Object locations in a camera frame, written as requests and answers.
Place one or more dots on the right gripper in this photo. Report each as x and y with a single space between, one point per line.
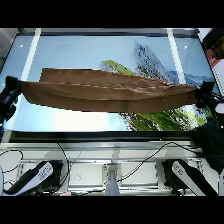
206 94

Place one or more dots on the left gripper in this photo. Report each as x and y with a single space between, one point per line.
12 87

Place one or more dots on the brown trousers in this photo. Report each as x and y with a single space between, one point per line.
106 95

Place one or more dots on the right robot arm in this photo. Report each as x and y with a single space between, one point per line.
186 176

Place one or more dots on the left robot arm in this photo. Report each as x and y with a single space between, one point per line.
33 178

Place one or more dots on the black garment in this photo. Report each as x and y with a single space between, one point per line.
210 143

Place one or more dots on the silver frame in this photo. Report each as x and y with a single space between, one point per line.
86 173

